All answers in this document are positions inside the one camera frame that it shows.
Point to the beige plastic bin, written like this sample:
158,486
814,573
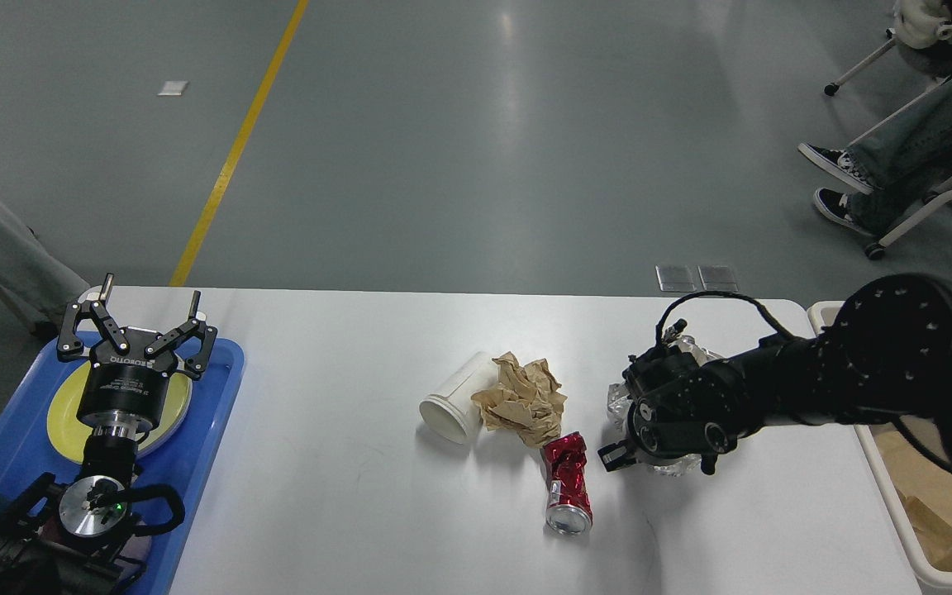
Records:
932,580

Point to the blue plastic tray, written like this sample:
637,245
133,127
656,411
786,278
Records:
184,460

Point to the standing person grey trousers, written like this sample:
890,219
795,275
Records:
32,275

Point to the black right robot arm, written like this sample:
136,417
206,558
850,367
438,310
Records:
887,355

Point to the floor socket plate right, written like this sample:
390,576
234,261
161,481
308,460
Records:
718,278

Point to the seated person in jeans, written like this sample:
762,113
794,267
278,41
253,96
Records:
888,167

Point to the white office chair with jacket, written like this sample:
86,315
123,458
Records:
916,27

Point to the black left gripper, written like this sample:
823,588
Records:
129,380

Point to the floor socket plate left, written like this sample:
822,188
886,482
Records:
675,279

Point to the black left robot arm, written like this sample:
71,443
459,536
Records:
102,502

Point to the aluminium foil tray sheet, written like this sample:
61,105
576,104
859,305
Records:
619,400

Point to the pale green plate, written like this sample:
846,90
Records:
173,414

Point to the white paper cup lying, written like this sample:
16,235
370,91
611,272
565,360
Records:
450,411

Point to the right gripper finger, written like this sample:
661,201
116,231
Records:
619,455

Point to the large brown paper bag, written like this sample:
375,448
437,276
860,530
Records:
925,492

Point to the crumpled brown paper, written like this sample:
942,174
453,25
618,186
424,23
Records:
525,399

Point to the floor socket plate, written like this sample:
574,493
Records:
675,279
718,278

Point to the crushed red soda can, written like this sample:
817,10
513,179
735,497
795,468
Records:
568,509

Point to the yellow plastic plate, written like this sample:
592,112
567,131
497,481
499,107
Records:
67,434

